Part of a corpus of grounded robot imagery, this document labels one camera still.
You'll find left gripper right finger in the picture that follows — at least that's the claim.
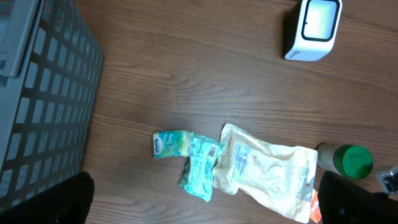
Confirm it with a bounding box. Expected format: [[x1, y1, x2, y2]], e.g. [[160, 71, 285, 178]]
[[318, 171, 397, 224]]

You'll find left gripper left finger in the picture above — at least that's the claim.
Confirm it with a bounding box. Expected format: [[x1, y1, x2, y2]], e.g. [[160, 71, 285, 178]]
[[1, 172, 95, 224]]

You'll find orange small box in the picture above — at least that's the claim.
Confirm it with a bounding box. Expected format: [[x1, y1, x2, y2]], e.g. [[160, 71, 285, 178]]
[[310, 189, 322, 223]]

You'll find green lid jar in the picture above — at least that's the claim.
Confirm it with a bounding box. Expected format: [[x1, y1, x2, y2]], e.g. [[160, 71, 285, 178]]
[[317, 142, 374, 179]]

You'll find beige plastic pouch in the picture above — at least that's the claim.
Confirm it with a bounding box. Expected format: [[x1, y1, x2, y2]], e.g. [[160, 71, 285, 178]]
[[213, 123, 318, 223]]

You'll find teal white small box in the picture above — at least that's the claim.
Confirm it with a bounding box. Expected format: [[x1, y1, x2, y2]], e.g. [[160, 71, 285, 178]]
[[152, 130, 190, 159]]

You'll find teal snack packet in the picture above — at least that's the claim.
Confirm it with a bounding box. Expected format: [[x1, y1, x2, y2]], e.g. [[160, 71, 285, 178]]
[[180, 132, 224, 202]]

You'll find white barcode scanner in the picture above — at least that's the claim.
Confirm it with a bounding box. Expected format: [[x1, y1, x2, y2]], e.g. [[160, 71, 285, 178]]
[[284, 0, 343, 62]]

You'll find grey plastic mesh basket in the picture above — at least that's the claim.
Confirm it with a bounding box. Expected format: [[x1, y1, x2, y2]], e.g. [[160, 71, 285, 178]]
[[1, 0, 103, 211]]

